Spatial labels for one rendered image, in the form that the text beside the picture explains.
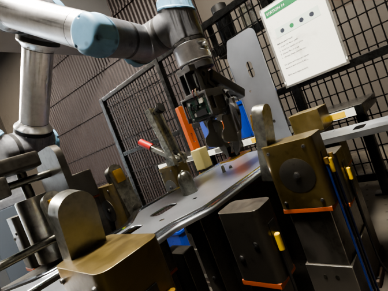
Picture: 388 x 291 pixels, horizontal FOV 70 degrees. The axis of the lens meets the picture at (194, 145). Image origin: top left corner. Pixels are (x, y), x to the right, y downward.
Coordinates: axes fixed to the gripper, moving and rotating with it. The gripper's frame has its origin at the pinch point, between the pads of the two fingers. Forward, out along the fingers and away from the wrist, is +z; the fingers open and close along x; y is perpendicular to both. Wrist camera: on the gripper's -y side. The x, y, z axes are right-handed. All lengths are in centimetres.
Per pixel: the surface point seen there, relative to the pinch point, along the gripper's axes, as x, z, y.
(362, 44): 1, -24, -204
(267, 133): 12.7, -2.0, 6.5
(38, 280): -8.0, 4.7, 41.4
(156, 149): -24.3, -5.6, 0.5
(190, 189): -3.6, 3.6, 13.4
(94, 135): -322, -50, -151
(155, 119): -19.7, -13.5, 1.1
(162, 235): 4.3, 5.2, 28.8
